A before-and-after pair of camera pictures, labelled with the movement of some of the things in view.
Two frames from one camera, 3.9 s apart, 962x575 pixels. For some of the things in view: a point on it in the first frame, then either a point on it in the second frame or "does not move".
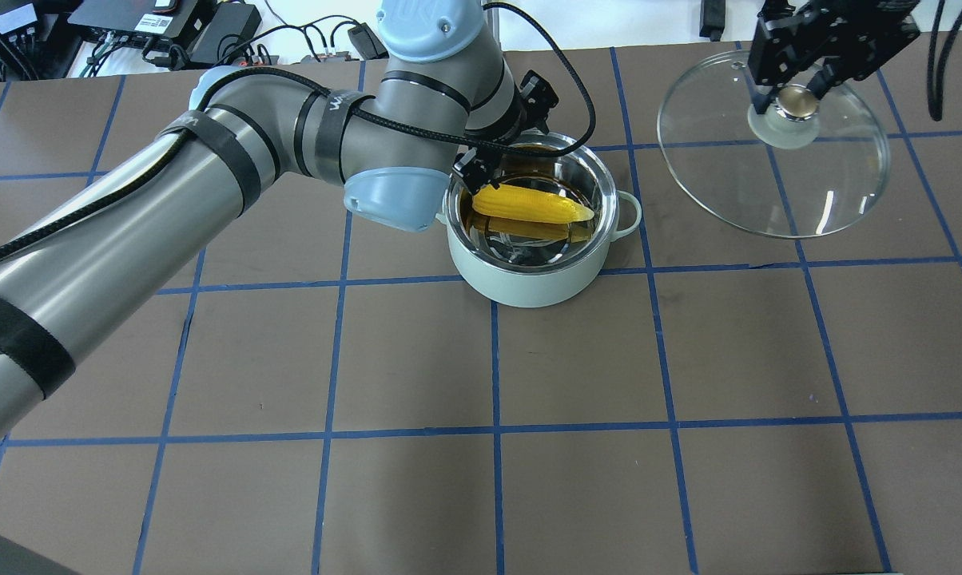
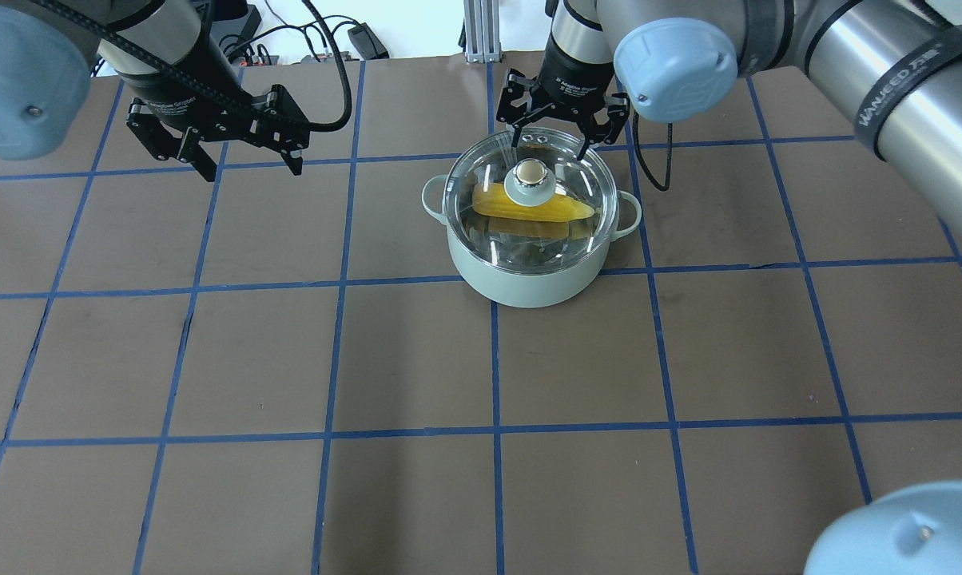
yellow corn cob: [520, 204] does not move
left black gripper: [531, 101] → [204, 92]
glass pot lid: [807, 168] → [534, 208]
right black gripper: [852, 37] → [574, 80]
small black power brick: [366, 43] does not move
